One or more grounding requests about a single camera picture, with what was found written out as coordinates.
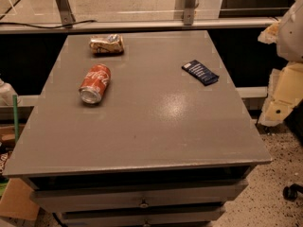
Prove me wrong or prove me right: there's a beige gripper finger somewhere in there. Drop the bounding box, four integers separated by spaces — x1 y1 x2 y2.
258 62 303 127
258 22 280 44

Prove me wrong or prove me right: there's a red coke can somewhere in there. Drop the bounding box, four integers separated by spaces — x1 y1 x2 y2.
79 64 111 104

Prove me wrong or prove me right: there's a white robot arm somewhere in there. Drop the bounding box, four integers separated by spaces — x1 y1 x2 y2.
258 0 303 127

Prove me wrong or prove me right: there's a dark blue snack packet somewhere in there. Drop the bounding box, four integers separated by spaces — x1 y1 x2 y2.
182 60 219 86

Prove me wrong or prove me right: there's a black chair caster wheel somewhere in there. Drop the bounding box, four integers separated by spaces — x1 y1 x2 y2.
283 183 303 201

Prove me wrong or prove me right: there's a grey cabinet lower drawer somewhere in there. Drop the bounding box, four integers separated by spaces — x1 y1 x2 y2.
62 204 225 227

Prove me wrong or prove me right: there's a grey cabinet drawer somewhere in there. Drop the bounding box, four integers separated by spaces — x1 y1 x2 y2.
30 180 248 212
62 204 225 227

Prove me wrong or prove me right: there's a crumpled golden snack bag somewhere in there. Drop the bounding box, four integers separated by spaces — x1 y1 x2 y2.
89 34 124 54

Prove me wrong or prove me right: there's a green pole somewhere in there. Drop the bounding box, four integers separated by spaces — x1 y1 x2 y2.
12 95 19 144

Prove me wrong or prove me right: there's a grey cabinet top drawer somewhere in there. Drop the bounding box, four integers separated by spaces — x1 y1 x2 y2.
30 180 248 212

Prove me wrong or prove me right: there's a white plastic jug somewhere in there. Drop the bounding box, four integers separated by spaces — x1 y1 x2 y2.
0 79 20 106

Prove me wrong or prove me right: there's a brown cardboard box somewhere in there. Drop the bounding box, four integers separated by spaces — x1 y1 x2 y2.
0 179 40 221

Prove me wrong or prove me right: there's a right metal window bracket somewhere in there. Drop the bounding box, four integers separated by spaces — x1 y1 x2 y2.
183 0 196 26

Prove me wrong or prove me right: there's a metal window bracket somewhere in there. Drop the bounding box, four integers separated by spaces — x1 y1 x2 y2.
55 0 76 28
183 0 196 26

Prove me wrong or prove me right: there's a black cable on ledge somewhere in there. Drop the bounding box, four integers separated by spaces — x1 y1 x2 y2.
0 19 98 29

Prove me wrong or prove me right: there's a left metal window bracket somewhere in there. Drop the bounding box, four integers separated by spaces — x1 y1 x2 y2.
55 0 76 28

